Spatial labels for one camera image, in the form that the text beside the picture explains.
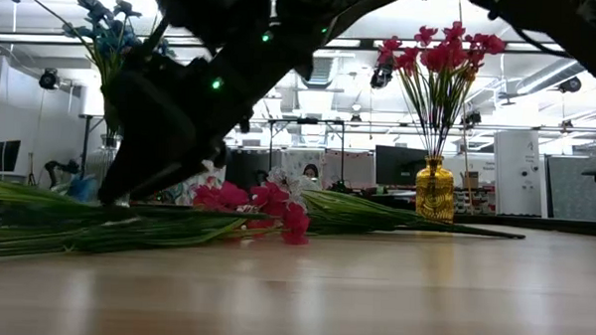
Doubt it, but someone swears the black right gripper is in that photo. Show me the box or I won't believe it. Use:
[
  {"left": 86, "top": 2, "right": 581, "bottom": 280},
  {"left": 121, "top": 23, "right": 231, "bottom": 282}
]
[{"left": 96, "top": 50, "right": 259, "bottom": 211}]

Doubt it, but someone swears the clear ribbed glass vase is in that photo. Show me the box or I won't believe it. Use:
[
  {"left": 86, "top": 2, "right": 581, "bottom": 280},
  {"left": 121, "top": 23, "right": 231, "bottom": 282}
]
[{"left": 84, "top": 132, "right": 131, "bottom": 208}]

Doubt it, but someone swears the red artificial flower bunch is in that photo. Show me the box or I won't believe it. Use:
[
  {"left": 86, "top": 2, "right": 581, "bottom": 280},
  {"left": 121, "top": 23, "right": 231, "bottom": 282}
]
[
  {"left": 372, "top": 34, "right": 463, "bottom": 163},
  {"left": 409, "top": 20, "right": 509, "bottom": 165},
  {"left": 0, "top": 171, "right": 313, "bottom": 271}
]

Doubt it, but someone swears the yellow glass vase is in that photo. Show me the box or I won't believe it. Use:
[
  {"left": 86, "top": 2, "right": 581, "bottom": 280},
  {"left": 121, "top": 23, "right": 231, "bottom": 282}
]
[{"left": 413, "top": 154, "right": 457, "bottom": 225}]

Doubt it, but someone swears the colourful patterned cloth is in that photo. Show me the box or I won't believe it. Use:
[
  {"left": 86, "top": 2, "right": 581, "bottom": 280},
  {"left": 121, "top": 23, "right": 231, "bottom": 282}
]
[{"left": 167, "top": 160, "right": 228, "bottom": 207}]

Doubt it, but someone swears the black rectangular panel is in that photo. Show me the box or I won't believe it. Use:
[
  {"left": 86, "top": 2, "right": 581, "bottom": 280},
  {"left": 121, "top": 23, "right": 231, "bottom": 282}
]
[{"left": 223, "top": 147, "right": 273, "bottom": 192}]

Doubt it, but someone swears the small black monitor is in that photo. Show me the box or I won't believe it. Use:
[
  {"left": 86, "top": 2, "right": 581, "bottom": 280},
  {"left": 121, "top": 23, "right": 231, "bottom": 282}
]
[{"left": 0, "top": 138, "right": 23, "bottom": 174}]

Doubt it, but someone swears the white LED light strip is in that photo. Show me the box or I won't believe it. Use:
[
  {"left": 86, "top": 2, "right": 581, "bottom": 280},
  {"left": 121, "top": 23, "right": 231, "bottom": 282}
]
[
  {"left": 326, "top": 37, "right": 363, "bottom": 50},
  {"left": 0, "top": 32, "right": 108, "bottom": 47},
  {"left": 504, "top": 42, "right": 596, "bottom": 55}
]

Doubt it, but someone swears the black computer monitor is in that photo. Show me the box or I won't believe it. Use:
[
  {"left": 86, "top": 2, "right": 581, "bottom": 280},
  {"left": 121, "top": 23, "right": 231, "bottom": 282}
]
[{"left": 373, "top": 144, "right": 429, "bottom": 188}]

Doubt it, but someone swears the brown cardboard box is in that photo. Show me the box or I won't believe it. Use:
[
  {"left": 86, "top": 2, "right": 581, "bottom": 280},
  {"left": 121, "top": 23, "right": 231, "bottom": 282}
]
[{"left": 461, "top": 170, "right": 481, "bottom": 191}]

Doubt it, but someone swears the white tall cabinet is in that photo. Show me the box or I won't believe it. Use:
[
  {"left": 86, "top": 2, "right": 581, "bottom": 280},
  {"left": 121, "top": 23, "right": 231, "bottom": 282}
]
[{"left": 491, "top": 128, "right": 544, "bottom": 217}]

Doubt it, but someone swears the grey office partition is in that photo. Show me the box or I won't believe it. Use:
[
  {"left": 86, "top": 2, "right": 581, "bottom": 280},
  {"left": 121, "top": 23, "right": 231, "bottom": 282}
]
[{"left": 543, "top": 154, "right": 596, "bottom": 222}]

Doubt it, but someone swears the black ceiling-hung camera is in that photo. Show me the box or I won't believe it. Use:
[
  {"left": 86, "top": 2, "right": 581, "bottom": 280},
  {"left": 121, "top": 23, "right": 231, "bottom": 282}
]
[
  {"left": 460, "top": 110, "right": 483, "bottom": 128},
  {"left": 38, "top": 67, "right": 62, "bottom": 91},
  {"left": 557, "top": 76, "right": 583, "bottom": 95},
  {"left": 369, "top": 52, "right": 398, "bottom": 91}
]

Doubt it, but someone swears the silver ceiling air duct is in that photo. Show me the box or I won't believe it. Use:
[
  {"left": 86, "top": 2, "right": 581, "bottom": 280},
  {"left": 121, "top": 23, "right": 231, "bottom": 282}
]
[
  {"left": 499, "top": 51, "right": 596, "bottom": 102},
  {"left": 278, "top": 37, "right": 357, "bottom": 146}
]

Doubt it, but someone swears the thin hanging cable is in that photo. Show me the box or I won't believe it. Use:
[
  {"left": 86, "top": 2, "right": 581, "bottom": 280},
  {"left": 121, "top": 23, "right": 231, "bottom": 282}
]
[{"left": 450, "top": 0, "right": 479, "bottom": 215}]

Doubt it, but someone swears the background black rig frame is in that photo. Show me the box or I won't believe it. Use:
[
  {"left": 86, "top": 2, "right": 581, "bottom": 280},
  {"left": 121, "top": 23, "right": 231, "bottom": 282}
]
[{"left": 77, "top": 109, "right": 596, "bottom": 219}]

